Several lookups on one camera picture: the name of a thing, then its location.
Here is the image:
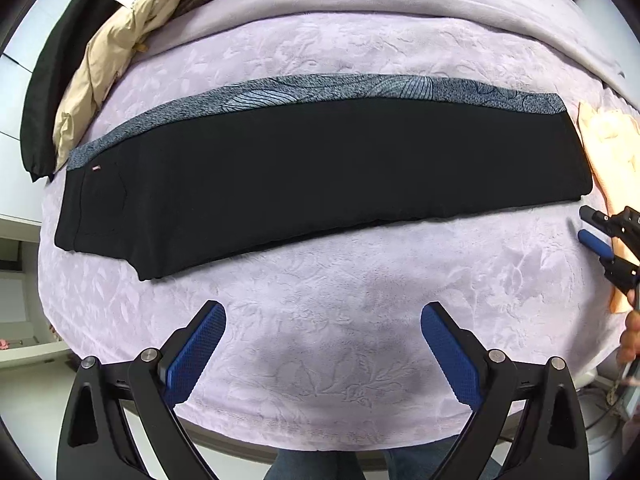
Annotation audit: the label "person's right hand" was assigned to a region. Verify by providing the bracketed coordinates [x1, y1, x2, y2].
[617, 310, 640, 365]

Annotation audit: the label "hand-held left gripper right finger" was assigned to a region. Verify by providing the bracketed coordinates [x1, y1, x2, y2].
[420, 301, 591, 480]

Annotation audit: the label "white wardrobe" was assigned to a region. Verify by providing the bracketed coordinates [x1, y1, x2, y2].
[0, 0, 101, 211]

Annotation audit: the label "white shelf unit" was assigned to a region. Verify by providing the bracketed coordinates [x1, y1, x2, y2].
[0, 215, 76, 361]

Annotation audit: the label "embossed purple blanket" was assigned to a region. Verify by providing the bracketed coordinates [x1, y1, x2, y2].
[37, 10, 640, 441]

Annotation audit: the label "black coat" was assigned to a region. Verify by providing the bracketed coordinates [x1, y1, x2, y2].
[20, 0, 141, 183]

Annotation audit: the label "black pants with grey pattern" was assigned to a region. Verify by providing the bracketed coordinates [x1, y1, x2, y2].
[54, 74, 594, 282]

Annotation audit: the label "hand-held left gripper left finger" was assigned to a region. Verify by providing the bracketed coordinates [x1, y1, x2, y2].
[56, 300, 227, 480]

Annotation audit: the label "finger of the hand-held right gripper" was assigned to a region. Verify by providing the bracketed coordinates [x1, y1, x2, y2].
[577, 229, 640, 291]
[579, 205, 640, 241]

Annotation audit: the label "beige jacket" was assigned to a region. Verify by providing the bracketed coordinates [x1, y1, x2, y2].
[51, 0, 201, 173]

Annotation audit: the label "person's legs in jeans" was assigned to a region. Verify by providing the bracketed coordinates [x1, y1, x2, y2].
[265, 435, 501, 480]

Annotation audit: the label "peach cloth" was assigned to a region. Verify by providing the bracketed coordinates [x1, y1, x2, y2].
[577, 101, 640, 313]

